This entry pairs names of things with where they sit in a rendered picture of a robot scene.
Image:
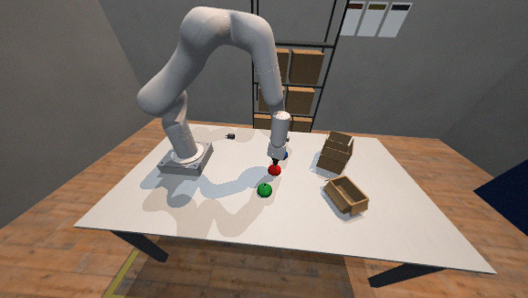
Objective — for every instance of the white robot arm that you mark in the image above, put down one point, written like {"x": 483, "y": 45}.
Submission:
{"x": 202, "y": 31}

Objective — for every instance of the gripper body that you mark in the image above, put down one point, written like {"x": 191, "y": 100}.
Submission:
{"x": 276, "y": 151}

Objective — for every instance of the green bell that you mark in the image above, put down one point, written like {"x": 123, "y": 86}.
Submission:
{"x": 264, "y": 190}

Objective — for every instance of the brown cardboard box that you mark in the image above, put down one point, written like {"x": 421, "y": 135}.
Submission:
{"x": 333, "y": 155}
{"x": 350, "y": 191}

